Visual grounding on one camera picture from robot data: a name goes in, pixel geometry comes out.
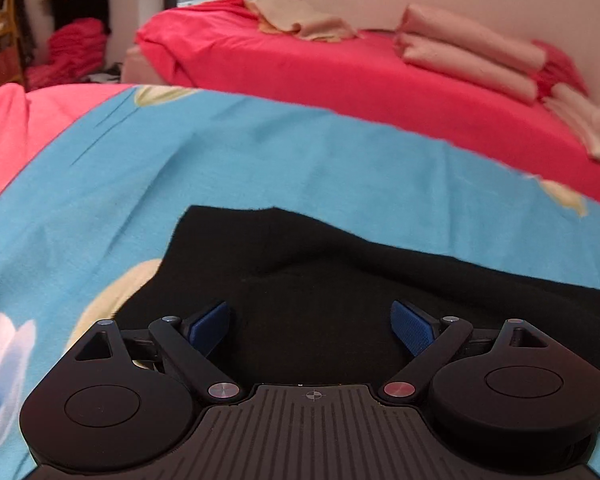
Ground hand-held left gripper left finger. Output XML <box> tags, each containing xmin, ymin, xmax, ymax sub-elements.
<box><xmin>74</xmin><ymin>301</ymin><xmax>244</xmax><ymax>404</ymax></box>

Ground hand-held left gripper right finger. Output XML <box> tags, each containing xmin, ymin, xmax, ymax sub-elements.
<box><xmin>379</xmin><ymin>299</ymin><xmax>552</xmax><ymax>405</ymax></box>

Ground black pants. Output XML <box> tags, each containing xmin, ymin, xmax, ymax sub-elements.
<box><xmin>114</xmin><ymin>204</ymin><xmax>600</xmax><ymax>433</ymax></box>

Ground blue floral blanket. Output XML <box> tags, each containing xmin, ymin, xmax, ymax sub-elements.
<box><xmin>0</xmin><ymin>83</ymin><xmax>600</xmax><ymax>480</ymax></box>

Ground red bed sheet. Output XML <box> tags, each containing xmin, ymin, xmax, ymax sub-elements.
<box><xmin>135</xmin><ymin>0</ymin><xmax>600</xmax><ymax>205</ymax></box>

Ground cream crumpled cloth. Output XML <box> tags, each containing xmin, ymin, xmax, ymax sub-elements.
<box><xmin>544</xmin><ymin>82</ymin><xmax>600</xmax><ymax>175</ymax></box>

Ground pink blanket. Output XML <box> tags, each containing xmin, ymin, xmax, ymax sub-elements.
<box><xmin>0</xmin><ymin>82</ymin><xmax>131</xmax><ymax>216</ymax></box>

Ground red ruffled cloth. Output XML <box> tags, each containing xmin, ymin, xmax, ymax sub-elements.
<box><xmin>531</xmin><ymin>40</ymin><xmax>589</xmax><ymax>99</ymax></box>

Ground pile of red clothes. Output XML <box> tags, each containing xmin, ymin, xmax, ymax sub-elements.
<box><xmin>25</xmin><ymin>17</ymin><xmax>109</xmax><ymax>92</ymax></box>

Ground beige crumpled cloth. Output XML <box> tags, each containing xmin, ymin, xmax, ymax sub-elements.
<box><xmin>244</xmin><ymin>0</ymin><xmax>359</xmax><ymax>43</ymax></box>

